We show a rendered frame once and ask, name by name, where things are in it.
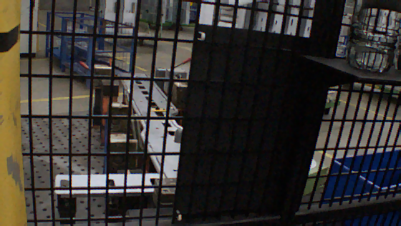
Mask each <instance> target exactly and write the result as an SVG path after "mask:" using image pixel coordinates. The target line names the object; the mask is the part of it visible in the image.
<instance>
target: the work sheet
mask: <svg viewBox="0 0 401 226"><path fill-rule="evenodd" d="M212 34H213V25H211V24H199V25H198V36H197V40H201V41H211V39H212ZM230 34H231V26H217V32H216V42H218V43H225V44H229V39H230ZM247 36H248V29H239V28H236V27H235V32H234V37H233V44H241V45H246V40H247ZM279 39H280V34H279V33H272V32H270V31H269V32H268V37H267V45H266V48H274V49H278V45H279ZM308 41H309V37H305V36H299V38H298V42H297V48H296V50H297V51H305V52H306V51H307V45H308ZM263 42H264V31H259V30H252V35H251V42H250V46H263ZM293 46H294V35H292V34H284V37H283V44H282V49H289V50H292V49H293ZM210 49H211V45H210V44H196V48H195V59H194V65H193V76H192V79H206V76H207V70H208V60H209V54H210ZM232 49H233V51H232V55H231V63H230V69H229V73H228V82H241V75H242V71H243V63H244V57H245V48H237V47H232ZM261 50H262V49H249V51H248V53H249V56H248V64H247V68H246V76H245V81H244V82H250V83H256V82H257V78H258V73H259V66H260V58H261ZM291 56H292V55H291V53H288V52H281V54H280V62H279V68H278V72H277V76H276V83H275V84H287V80H288V73H289V67H290V63H291ZM276 57H277V51H266V52H265V56H264V63H263V71H262V75H261V83H264V84H272V78H273V74H274V67H275V63H276ZM227 58H228V46H220V45H215V46H214V51H213V61H212V65H213V66H212V72H211V80H221V81H223V82H224V77H225V71H226V62H227ZM205 86H206V83H194V82H191V89H190V101H189V107H188V117H201V113H202V108H203V98H204V92H205ZM239 88H240V85H227V88H226V97H225V102H224V107H223V116H222V117H234V118H235V113H236V105H237V101H238V93H239ZM255 90H256V86H243V93H242V97H241V106H240V110H239V115H238V118H251V110H252V106H253V98H254V94H255ZM285 90H286V87H275V90H274V98H273V102H272V105H271V112H270V116H269V117H281V108H282V104H283V100H284V94H285ZM299 90H300V89H289V94H288V98H287V102H286V108H285V112H284V118H294V115H295V108H296V103H297V99H298V96H299ZM222 91H223V84H211V83H210V88H209V93H208V103H207V108H206V114H205V117H218V115H219V110H220V105H221V97H222ZM270 93H271V87H259V95H258V99H257V103H256V111H255V115H254V117H266V112H267V108H268V104H269V97H270ZM249 122H250V121H238V124H237V128H236V136H235V141H234V146H233V150H245V146H246V139H247V134H248V127H249ZM233 123H234V121H221V130H220V135H219V140H218V149H217V151H223V150H229V149H230V145H231V136H232V131H233ZM264 123H265V122H253V127H252V131H251V138H250V143H249V147H248V150H260V146H261V138H262V134H263V130H264ZM200 124H201V121H190V120H187V124H186V131H185V141H184V148H183V151H184V152H197V145H198V135H199V129H200ZM292 124H293V121H283V122H282V126H281V133H280V136H279V143H278V147H277V149H287V147H288V143H289V138H290V134H291V128H292ZM217 125H218V121H204V125H203V134H202V140H201V146H200V152H213V150H214V144H215V139H216V130H217ZM278 128H279V121H276V122H269V123H268V127H267V131H266V138H265V142H264V149H263V150H265V149H274V145H275V142H276V136H277V132H278ZM243 155H244V154H232V158H231V166H230V170H229V175H228V181H239V178H240V174H241V167H242V162H243ZM258 156H259V154H258V153H252V154H247V158H246V166H245V170H244V174H243V179H242V180H253V176H254V172H255V171H256V164H257V160H258ZM195 157H196V155H183V159H182V166H181V172H180V183H179V184H192V183H193V173H194V167H195ZM271 157H272V153H262V157H261V164H260V167H259V171H258V175H257V180H264V179H267V177H268V173H269V167H270V164H271ZM285 157H286V152H280V153H276V156H275V160H274V165H273V169H272V173H271V178H280V176H281V171H282V167H283V166H284V160H285ZM212 159H213V155H200V156H199V161H198V171H197V177H196V182H195V183H208V178H209V174H210V168H211V164H212ZM227 163H228V154H217V155H216V163H215V168H214V170H213V177H212V182H223V181H224V179H225V176H226V168H227ZM237 186H238V184H237V185H226V191H225V196H224V201H223V208H222V210H227V209H233V206H234V202H235V198H236V190H237ZM278 186H279V181H278V182H270V183H269V188H268V190H267V194H266V200H265V203H264V205H274V202H275V199H276V193H277V189H278ZM251 187H252V183H251V184H241V189H240V194H239V198H238V204H237V208H247V207H248V201H249V197H250V193H251ZM265 187H266V182H261V183H256V186H255V189H254V193H253V199H252V203H251V206H250V207H256V206H261V201H262V197H263V194H264V190H265ZM191 188H192V187H180V188H179V189H178V199H177V205H176V211H175V213H179V212H188V209H189V203H190V194H191ZM207 188H208V187H195V192H194V197H193V206H192V212H203V211H204V206H205V200H206V192H207ZM222 188H223V185H214V186H211V191H210V195H209V201H208V209H207V211H209V210H218V209H219V205H220V201H221V193H222Z"/></svg>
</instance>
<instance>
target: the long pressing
mask: <svg viewBox="0 0 401 226"><path fill-rule="evenodd" d="M130 75H131V74H127V73H119V74H117V76H120V77H130ZM136 76H138V77H148V78H150V77H149V76H148V75H147V74H135V75H134V77H136ZM135 82H140V83H141V84H136V83H135ZM120 83H121V85H122V87H123V89H124V90H126V89H130V80H120ZM139 87H144V88H145V89H140V88H139ZM149 88H150V82H148V81H134V85H133V95H132V106H133V108H134V110H135V112H136V114H137V115H139V116H147V113H148V109H147V108H148V100H147V99H146V97H149V95H145V94H143V93H142V92H147V93H149ZM152 99H153V101H152V102H154V103H155V104H156V105H157V106H159V108H166V105H167V97H166V96H165V95H164V94H163V92H162V91H161V90H160V88H159V87H158V86H157V85H156V83H155V82H153V96H152ZM155 112H156V111H151V113H150V116H157V114H156V113H155ZM178 112H179V111H178V109H176V108H175V106H174V105H173V104H172V103H170V111H169V116H175V115H178ZM146 121H147V120H140V123H141V125H142V127H143V129H144V130H143V131H142V133H141V139H142V141H143V143H144V145H145V130H146ZM163 123H165V120H150V128H149V137H148V152H162V146H163V133H164V126H163ZM168 124H169V125H170V126H171V127H168V132H175V131H176V129H178V128H181V129H182V127H180V126H179V125H178V124H176V122H175V121H174V120H168ZM168 132H167V139H166V146H165V151H166V152H180V143H177V142H174V141H173V140H174V136H170V135H169V134H168ZM149 156H150V158H151V160H152V162H153V165H154V167H155V170H156V172H157V174H160V161H161V155H149ZM178 161H179V156H165V159H164V166H163V178H177V172H178ZM174 170H177V172H175V171H174Z"/></svg>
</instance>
